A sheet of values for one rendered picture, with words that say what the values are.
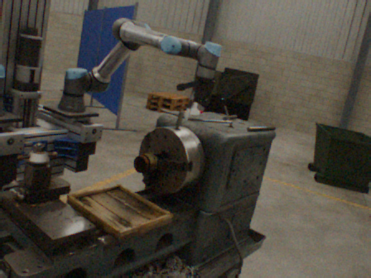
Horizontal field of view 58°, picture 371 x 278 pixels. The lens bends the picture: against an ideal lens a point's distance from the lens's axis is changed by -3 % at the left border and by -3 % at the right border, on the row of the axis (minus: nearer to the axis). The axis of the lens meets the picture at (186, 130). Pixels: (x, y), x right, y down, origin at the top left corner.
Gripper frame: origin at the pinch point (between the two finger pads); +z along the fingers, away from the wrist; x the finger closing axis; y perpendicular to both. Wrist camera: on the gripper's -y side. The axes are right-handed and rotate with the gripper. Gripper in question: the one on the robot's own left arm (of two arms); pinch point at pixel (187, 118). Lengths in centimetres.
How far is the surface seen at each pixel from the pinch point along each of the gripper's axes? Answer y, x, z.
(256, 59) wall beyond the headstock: 0, 1006, -17
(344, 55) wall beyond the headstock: 248, 969, -105
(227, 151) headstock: 21.6, 4.0, 10.4
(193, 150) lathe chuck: 7.2, -5.2, 11.9
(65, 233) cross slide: -17, -67, 31
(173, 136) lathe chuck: -3.2, -5.4, 8.6
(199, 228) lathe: 21, -1, 51
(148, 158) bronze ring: -9.3, -15.3, 18.8
